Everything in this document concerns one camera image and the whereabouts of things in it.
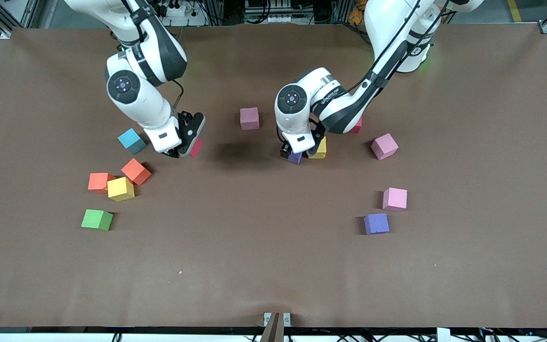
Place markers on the orange foam cube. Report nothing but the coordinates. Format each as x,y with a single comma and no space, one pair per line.
136,171
97,181

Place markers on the pink foam cube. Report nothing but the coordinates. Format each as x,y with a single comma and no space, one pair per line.
394,199
249,118
384,146

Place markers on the cyan foam cube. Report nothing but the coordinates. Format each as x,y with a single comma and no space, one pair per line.
130,140

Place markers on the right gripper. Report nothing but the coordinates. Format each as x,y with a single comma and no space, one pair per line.
174,153

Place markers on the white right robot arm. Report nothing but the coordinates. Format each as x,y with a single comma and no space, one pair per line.
159,52

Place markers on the yellow foam cube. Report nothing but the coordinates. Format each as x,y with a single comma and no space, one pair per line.
120,188
322,152

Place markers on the orange bagged items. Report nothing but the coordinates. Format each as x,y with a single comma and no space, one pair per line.
355,16

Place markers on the small metal bracket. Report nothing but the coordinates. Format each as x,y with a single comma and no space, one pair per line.
286,319

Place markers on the green foam cube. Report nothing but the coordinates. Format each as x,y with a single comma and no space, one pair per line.
95,219

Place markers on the white power strip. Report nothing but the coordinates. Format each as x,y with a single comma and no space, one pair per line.
177,9

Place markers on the white electronics box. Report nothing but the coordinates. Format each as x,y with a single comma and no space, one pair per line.
273,19

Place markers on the red foam cube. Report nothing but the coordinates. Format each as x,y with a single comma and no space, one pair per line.
196,149
358,127

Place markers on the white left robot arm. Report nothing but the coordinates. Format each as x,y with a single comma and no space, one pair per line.
344,104

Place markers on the purple foam cube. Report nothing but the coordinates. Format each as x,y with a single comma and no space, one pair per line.
295,158
376,223

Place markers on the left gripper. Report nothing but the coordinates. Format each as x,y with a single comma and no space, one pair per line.
285,151

